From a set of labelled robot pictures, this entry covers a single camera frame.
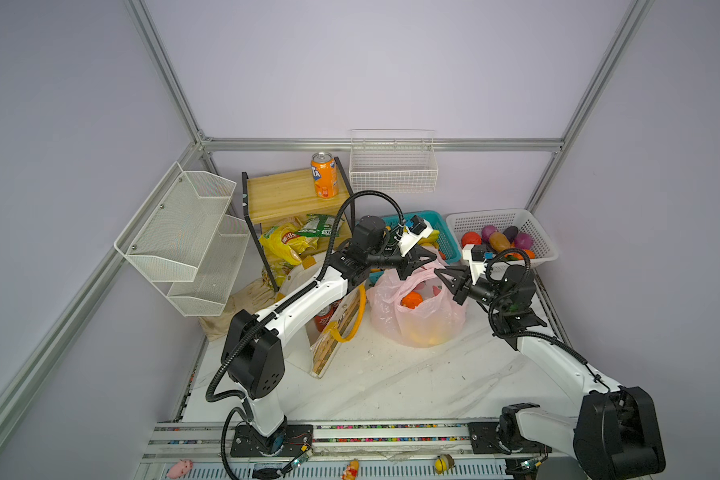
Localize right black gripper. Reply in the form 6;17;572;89
434;266;509;314

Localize red cola can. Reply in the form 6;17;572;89
313;304;336;332

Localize pink plastic grocery bag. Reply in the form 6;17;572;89
367;260;466;348

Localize white canvas tote bag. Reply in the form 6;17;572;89
284;287;367;378

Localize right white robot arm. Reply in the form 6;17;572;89
435;245;666;479

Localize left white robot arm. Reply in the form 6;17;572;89
205;211;437;456

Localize brown potato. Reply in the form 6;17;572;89
488;231;512;253

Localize green snack bag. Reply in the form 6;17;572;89
297;213;343;238

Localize purple round vegetable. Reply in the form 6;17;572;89
514;232;534;250

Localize red tomato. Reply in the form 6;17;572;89
461;231;483;247

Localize orange fruit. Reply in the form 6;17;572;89
400;291;424;310

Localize teal plastic fruit basket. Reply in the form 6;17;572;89
369;210;462;286

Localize yellow chips bag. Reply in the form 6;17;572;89
259;222;318;266

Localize white plastic vegetable basket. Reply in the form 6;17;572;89
446;209;559;268

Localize orange soda can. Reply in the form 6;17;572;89
310;151;338;199

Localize wooden three-tier shelf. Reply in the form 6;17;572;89
241;157;353;292

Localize white mesh two-tier rack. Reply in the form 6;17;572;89
114;163;250;317

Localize white wire wall basket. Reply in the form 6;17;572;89
348;129;439;194

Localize aluminium rail base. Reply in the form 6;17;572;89
133;335;654;480

